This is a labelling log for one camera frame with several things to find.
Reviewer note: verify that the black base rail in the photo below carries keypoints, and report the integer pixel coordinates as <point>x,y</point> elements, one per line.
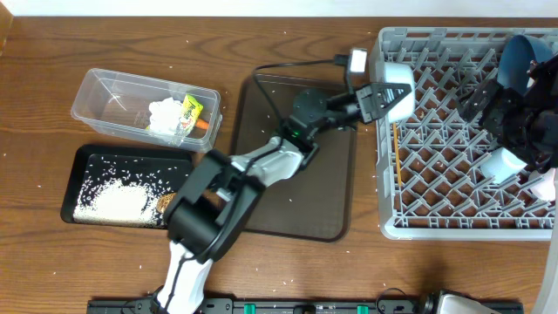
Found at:
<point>442,301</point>

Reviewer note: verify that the pink cup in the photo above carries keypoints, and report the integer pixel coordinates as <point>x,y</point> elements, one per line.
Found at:
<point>544,187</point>

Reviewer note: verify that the light blue cup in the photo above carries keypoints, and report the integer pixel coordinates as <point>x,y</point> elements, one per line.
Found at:
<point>501,165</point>

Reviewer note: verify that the orange carrot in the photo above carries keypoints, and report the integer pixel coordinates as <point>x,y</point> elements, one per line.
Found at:
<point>202,124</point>

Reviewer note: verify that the brown serving tray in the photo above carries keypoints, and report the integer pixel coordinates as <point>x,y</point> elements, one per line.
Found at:
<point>313,205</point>

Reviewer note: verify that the black waste bin tray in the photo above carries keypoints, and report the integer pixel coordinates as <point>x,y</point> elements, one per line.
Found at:
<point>82,156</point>

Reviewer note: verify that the grey dishwasher rack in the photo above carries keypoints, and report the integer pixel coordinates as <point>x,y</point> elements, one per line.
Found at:
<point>444,195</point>

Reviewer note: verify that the foil snack wrapper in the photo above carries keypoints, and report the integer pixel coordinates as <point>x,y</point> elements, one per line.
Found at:
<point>191,110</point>

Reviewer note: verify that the blue plate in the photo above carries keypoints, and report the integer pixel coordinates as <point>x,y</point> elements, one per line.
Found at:
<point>516,59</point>

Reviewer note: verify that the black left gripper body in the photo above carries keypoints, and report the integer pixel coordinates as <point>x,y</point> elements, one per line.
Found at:
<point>364,102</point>

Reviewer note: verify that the white rice pile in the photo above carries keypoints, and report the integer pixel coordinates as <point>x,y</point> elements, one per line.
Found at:
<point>123,190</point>

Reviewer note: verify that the white tissue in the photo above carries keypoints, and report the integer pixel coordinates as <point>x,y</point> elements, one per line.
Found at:
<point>164,116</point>

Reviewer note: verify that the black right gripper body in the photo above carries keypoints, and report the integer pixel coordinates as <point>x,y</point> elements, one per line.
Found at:
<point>494,105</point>

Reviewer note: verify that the wooden chopstick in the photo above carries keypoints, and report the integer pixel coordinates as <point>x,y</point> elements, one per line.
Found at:
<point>397,158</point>

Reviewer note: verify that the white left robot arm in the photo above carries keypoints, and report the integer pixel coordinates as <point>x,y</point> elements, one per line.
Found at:
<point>207,214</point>

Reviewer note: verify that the clear plastic container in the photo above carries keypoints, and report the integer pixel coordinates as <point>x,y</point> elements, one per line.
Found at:
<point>116,104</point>

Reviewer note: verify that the brown food scraps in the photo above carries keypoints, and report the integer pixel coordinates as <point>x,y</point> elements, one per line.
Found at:
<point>163,202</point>

